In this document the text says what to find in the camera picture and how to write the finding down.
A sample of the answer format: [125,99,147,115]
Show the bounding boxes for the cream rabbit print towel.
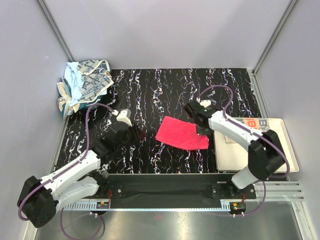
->
[235,117,274,132]

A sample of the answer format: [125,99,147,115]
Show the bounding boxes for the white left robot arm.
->
[17,123,146,228]

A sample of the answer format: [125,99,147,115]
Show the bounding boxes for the red pink towel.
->
[155,116,209,151]

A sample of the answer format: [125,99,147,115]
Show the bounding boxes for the white plastic tray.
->
[213,117,300,174]

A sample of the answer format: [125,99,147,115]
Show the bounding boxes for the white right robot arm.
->
[184,100,290,199]

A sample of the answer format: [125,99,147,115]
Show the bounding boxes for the teal patterned towel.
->
[57,82,107,122]

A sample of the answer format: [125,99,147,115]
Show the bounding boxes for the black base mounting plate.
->
[93,173,256,200]

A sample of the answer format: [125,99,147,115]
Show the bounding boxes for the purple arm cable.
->
[17,103,118,239]
[196,85,291,217]

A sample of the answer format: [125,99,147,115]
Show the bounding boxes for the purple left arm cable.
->
[17,103,118,239]

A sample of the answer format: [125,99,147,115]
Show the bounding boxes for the navy cream patterned towel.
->
[77,59,114,104]

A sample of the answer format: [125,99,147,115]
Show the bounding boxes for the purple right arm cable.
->
[196,85,291,217]

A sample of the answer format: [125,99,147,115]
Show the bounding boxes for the white light blue towel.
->
[61,61,84,107]

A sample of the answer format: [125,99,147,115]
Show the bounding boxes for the aluminium rail frame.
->
[24,178,317,240]

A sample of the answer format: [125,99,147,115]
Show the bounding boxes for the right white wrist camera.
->
[198,99,211,108]

